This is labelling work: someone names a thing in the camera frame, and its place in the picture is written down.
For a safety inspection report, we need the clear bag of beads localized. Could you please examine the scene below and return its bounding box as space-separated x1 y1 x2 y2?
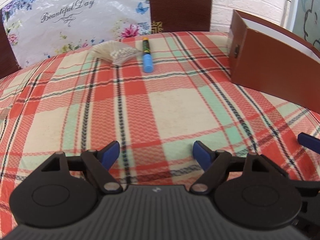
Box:
89 40 143 66

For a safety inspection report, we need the blue marker pen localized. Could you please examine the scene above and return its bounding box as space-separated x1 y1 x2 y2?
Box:
142 37 153 73

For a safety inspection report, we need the plaid bed sheet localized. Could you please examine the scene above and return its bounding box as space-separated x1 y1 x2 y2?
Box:
1 32 319 236

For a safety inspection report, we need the brown open storage box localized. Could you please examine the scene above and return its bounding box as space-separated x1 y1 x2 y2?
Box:
228 10 319 112

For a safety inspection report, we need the grey door with drawing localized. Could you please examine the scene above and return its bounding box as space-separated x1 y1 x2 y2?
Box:
292 0 320 50

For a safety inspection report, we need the floral white pillow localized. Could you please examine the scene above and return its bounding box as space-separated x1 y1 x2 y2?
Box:
2 0 151 68

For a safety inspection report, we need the white door frame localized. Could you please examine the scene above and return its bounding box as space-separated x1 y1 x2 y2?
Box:
280 0 298 31

